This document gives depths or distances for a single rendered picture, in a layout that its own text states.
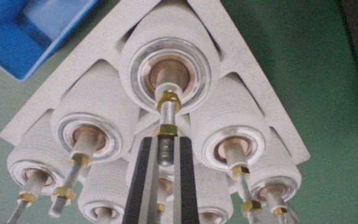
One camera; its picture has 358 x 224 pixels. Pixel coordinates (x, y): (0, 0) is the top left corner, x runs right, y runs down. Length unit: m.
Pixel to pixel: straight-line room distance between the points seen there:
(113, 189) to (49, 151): 0.11
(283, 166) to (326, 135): 0.42
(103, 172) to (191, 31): 0.28
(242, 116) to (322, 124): 0.47
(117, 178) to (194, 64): 0.24
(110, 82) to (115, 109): 0.05
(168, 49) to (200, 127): 0.10
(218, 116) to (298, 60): 0.33
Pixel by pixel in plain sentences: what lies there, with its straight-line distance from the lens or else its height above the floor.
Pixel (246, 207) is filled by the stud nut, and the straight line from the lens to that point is 0.20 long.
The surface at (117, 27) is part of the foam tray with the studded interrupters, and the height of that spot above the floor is 0.18.
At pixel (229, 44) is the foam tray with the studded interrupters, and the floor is 0.18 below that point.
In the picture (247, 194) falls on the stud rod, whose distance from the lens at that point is 0.21.
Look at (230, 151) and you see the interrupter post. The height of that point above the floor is 0.26.
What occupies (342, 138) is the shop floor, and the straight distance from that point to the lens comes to 0.77.
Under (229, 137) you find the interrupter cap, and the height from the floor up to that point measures 0.25.
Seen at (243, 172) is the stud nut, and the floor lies 0.29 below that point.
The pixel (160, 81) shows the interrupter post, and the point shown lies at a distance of 0.16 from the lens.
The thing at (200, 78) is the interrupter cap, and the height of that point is 0.25.
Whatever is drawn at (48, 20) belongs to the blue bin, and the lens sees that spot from 0.49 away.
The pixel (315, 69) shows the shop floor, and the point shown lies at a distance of 0.56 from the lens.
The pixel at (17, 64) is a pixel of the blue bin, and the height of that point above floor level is 0.09.
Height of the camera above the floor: 0.42
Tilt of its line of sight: 54 degrees down
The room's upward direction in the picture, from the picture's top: 179 degrees clockwise
